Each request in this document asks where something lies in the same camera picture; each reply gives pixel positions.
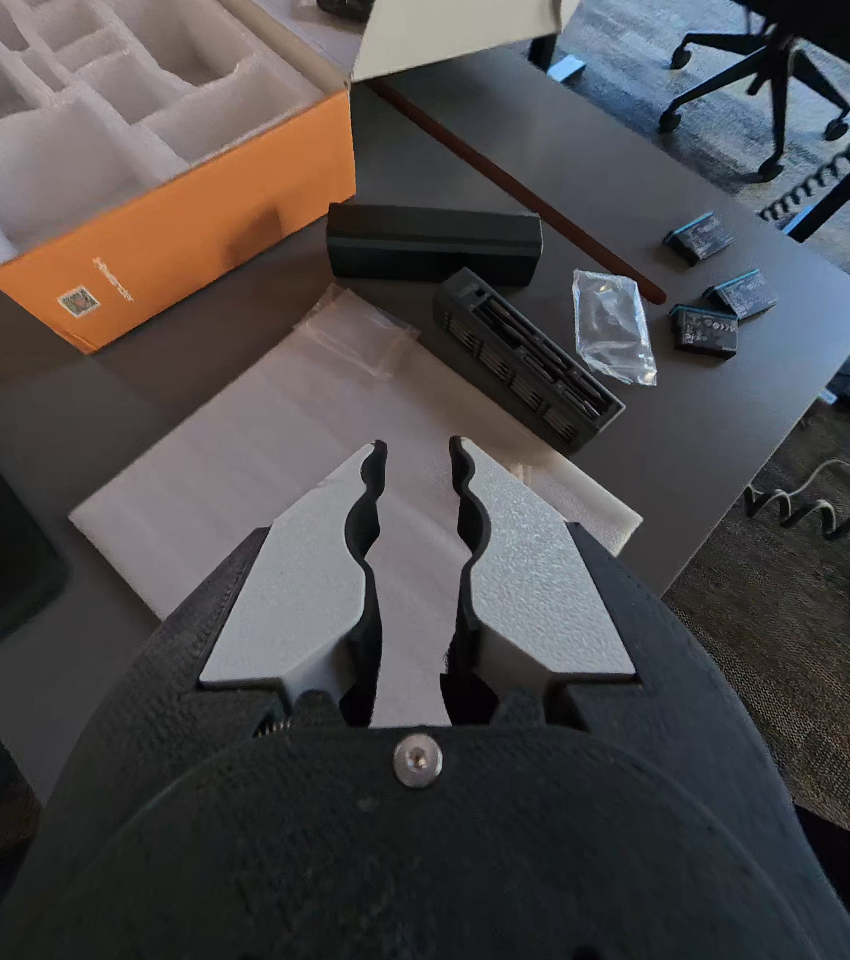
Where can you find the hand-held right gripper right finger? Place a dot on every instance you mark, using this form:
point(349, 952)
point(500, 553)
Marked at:
point(537, 592)

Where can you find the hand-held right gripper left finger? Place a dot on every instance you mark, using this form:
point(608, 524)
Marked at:
point(297, 592)

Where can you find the orange cardboard box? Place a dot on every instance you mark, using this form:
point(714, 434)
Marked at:
point(169, 225)

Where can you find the white foam sheet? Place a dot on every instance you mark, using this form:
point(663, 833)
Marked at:
point(229, 465)

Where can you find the small flat clear bag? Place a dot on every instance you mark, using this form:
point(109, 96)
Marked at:
point(353, 330)

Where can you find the clear plastic bag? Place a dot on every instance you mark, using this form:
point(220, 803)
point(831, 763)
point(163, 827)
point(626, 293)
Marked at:
point(612, 330)

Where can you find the black battery blue edge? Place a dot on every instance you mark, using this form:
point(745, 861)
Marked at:
point(704, 330)
point(744, 295)
point(702, 240)

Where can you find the black long case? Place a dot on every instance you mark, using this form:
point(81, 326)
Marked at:
point(425, 240)

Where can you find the black computer box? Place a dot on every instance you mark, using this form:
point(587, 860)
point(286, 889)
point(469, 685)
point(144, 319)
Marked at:
point(342, 7)

